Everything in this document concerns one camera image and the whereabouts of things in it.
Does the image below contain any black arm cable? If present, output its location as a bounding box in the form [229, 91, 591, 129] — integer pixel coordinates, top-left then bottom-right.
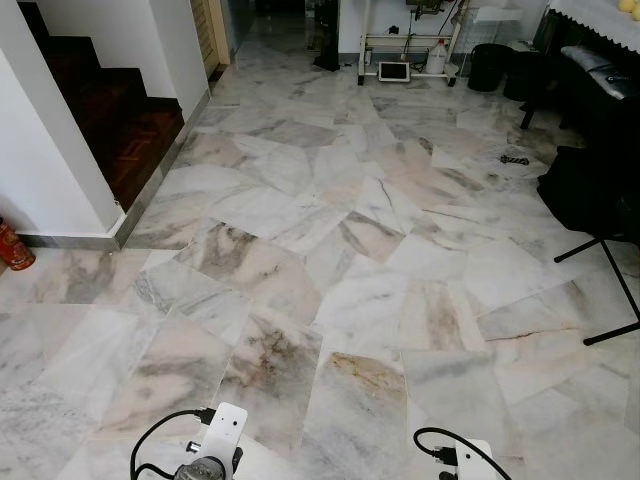
[414, 428, 512, 480]
[130, 408, 217, 480]

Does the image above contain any wooden door frame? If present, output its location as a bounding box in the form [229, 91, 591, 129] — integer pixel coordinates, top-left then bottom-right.
[189, 0, 232, 82]

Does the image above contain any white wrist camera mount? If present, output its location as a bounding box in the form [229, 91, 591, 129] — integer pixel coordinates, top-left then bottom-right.
[455, 440, 497, 480]
[195, 403, 249, 480]

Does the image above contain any white metal shelf rack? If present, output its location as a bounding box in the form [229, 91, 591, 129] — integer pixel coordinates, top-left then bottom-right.
[357, 0, 463, 87]

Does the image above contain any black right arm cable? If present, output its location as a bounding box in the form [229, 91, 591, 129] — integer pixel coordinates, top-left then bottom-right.
[414, 428, 512, 480]

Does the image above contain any black round bin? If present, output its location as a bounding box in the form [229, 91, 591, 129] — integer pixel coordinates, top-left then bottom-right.
[467, 43, 512, 94]

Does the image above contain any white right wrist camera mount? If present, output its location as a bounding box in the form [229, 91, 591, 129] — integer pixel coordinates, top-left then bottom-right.
[455, 440, 497, 480]

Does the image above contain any black round stool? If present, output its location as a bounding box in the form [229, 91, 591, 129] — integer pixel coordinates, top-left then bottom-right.
[503, 47, 547, 102]

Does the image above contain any white tablet device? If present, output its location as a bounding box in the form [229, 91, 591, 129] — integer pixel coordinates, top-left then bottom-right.
[377, 61, 412, 84]

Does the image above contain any black upright object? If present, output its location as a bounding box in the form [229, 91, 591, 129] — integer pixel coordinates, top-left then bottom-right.
[312, 0, 342, 72]

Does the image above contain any white lace tablecloth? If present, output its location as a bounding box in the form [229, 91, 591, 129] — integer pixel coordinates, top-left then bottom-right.
[547, 0, 640, 54]

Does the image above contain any clear plastic jug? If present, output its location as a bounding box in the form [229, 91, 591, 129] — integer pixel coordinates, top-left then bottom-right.
[425, 39, 450, 77]

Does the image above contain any black draped folding stand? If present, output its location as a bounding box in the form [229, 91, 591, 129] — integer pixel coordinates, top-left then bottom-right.
[537, 143, 640, 347]

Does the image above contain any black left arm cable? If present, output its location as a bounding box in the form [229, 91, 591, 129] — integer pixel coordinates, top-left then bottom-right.
[130, 408, 217, 480]

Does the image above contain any dark wooden staircase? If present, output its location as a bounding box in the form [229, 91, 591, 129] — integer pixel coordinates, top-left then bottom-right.
[18, 0, 187, 213]

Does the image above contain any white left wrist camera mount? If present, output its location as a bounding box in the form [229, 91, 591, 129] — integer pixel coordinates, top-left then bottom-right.
[195, 403, 249, 480]

